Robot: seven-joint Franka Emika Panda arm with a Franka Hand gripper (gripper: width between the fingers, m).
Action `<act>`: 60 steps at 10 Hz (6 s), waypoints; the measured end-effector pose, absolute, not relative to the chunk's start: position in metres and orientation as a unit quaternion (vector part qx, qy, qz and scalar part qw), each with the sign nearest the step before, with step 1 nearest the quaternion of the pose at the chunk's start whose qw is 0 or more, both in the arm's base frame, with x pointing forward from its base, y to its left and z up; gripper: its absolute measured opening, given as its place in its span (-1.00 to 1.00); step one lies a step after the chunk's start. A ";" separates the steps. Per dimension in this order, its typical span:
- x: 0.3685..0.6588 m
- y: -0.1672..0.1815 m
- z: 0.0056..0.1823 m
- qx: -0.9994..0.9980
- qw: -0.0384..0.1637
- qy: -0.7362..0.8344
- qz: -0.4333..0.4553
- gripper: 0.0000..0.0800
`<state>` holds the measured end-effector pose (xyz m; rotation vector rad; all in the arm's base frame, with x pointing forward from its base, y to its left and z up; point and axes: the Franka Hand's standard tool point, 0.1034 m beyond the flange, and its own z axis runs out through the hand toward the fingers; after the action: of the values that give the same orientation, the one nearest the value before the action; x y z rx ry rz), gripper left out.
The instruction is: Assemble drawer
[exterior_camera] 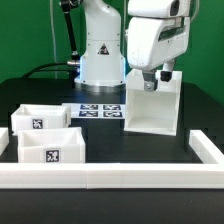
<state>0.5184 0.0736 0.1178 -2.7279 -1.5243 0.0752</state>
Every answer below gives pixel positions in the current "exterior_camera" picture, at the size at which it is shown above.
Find white drawer box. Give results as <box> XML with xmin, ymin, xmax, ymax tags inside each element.
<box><xmin>17</xmin><ymin>127</ymin><xmax>86</xmax><ymax>163</ymax></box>
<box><xmin>11</xmin><ymin>104</ymin><xmax>71</xmax><ymax>135</ymax></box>

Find white front drawer box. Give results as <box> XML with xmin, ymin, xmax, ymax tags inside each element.
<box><xmin>17</xmin><ymin>127</ymin><xmax>86</xmax><ymax>163</ymax></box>

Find white thin cable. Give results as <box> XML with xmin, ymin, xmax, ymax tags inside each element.
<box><xmin>49</xmin><ymin>0</ymin><xmax>58</xmax><ymax>80</ymax></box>

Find white drawer cabinet frame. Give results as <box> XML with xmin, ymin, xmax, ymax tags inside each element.
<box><xmin>124</xmin><ymin>69</ymin><xmax>182</xmax><ymax>136</ymax></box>

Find white fiducial marker sheet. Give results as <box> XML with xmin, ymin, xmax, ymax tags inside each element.
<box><xmin>64</xmin><ymin>103</ymin><xmax>125</xmax><ymax>119</ymax></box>

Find white rear drawer box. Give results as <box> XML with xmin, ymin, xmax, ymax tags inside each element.
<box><xmin>11</xmin><ymin>104</ymin><xmax>71</xmax><ymax>135</ymax></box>

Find white U-shaped border fence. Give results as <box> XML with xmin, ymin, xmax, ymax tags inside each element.
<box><xmin>0</xmin><ymin>130</ymin><xmax>224</xmax><ymax>189</ymax></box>

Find black cable bundle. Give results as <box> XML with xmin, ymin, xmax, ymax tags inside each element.
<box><xmin>21</xmin><ymin>61</ymin><xmax>81</xmax><ymax>80</ymax></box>

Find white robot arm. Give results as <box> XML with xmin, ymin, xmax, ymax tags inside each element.
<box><xmin>60</xmin><ymin>0</ymin><xmax>191</xmax><ymax>91</ymax></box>

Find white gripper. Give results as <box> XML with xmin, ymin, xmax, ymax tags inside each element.
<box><xmin>127</xmin><ymin>0</ymin><xmax>190</xmax><ymax>92</ymax></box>

